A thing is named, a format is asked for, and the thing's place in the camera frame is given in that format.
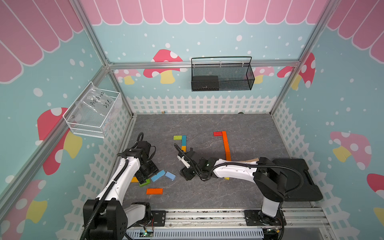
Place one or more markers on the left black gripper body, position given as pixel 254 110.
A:
pixel 146 170

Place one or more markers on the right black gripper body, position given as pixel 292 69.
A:
pixel 188 173

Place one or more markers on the light blue short block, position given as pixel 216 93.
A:
pixel 170 176

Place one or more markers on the orange block front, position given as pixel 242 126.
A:
pixel 154 191

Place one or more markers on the red small block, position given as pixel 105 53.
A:
pixel 217 134

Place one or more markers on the natural wood block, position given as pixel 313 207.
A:
pixel 253 159

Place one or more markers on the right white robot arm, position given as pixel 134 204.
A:
pixel 274 181

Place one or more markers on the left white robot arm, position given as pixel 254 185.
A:
pixel 104 216

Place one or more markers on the light blue long block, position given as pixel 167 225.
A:
pixel 158 175

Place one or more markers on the yellow-orange small block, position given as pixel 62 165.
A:
pixel 134 180

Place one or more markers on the clear plastic bag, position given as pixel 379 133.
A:
pixel 96 102

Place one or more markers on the black box in basket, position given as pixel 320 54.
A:
pixel 205 83

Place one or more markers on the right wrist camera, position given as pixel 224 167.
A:
pixel 189 159

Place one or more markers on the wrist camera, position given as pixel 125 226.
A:
pixel 145 146
pixel 189 159

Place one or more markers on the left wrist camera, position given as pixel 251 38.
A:
pixel 145 146

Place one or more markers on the black wire basket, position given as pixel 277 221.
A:
pixel 235 73

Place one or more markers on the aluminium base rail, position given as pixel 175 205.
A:
pixel 234 224

